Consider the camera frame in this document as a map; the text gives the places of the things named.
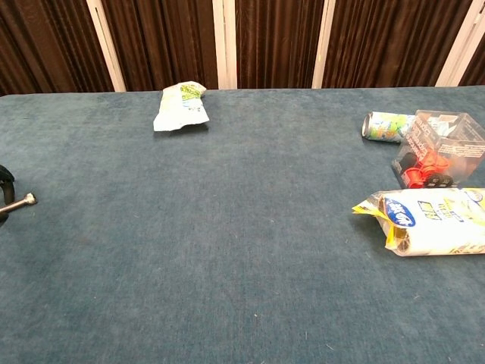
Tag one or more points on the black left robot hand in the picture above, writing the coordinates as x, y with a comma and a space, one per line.
7, 187

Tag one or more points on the small metal bolt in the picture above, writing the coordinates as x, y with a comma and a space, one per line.
20, 202

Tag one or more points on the crumpled white green snack bag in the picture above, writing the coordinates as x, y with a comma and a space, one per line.
181, 109

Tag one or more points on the blue table cloth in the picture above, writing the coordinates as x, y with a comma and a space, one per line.
212, 235

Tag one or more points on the dark brown curtain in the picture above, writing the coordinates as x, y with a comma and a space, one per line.
276, 41

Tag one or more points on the green white drink can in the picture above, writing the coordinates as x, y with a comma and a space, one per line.
383, 127

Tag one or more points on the white yellow roll package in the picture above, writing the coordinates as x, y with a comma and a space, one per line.
435, 223

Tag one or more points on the clear plastic box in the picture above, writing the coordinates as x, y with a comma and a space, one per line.
439, 151

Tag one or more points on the white frame post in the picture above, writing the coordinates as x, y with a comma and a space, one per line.
459, 47
224, 43
107, 45
323, 43

